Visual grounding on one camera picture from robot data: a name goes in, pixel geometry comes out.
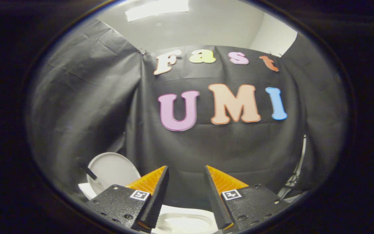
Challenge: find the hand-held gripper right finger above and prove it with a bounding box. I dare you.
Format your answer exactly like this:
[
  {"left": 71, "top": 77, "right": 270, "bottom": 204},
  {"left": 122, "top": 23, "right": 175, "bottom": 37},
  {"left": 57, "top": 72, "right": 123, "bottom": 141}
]
[{"left": 204, "top": 165, "right": 290, "bottom": 232}]

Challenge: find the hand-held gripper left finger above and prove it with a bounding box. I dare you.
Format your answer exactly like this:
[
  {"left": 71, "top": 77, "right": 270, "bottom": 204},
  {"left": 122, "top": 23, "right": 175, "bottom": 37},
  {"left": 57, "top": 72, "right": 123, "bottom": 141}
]
[{"left": 86, "top": 165, "right": 170, "bottom": 233}]

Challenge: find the white toilet bowl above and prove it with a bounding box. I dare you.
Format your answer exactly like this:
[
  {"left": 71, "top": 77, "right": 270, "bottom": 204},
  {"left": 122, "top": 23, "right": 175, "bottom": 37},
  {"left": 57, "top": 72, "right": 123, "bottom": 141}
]
[{"left": 151, "top": 205, "right": 220, "bottom": 234}]

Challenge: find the white toilet tank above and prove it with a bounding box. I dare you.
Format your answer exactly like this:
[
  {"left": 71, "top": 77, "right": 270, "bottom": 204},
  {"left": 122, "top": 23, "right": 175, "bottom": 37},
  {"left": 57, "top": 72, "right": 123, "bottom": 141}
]
[{"left": 78, "top": 183, "right": 97, "bottom": 201}]

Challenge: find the black backdrop cloth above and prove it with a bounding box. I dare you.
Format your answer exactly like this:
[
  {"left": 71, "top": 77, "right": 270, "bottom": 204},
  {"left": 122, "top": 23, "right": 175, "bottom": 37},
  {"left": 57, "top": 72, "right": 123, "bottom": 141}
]
[{"left": 26, "top": 18, "right": 350, "bottom": 208}]

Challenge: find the metal tripod stand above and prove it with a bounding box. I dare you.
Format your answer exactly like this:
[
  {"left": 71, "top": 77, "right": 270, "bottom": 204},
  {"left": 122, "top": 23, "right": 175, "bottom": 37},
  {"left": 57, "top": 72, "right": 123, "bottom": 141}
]
[{"left": 278, "top": 135, "right": 307, "bottom": 199}]

